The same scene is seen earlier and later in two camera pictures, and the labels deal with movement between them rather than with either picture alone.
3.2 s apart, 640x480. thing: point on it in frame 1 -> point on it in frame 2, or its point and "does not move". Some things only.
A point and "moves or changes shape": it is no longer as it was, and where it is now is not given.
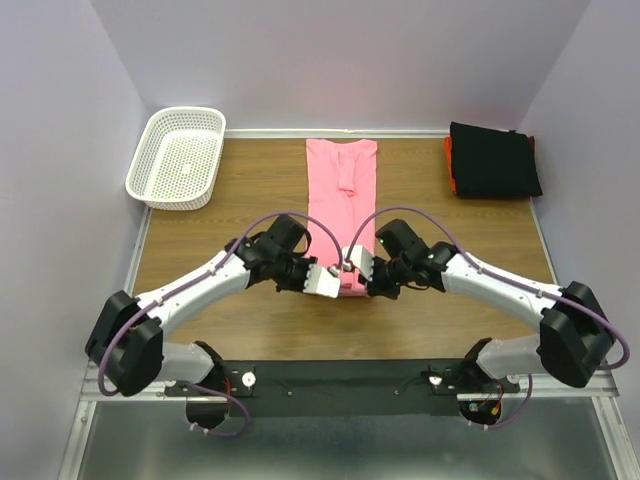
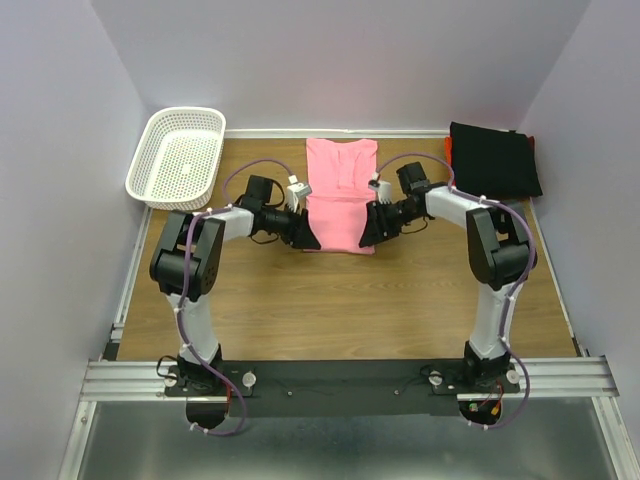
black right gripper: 374,287 -> 377,227
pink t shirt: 341,189 moves or changes shape
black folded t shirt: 492,163 does not move
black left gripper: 300,286 -> 299,233
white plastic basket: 177,162 does not move
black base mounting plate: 344,388 does not move
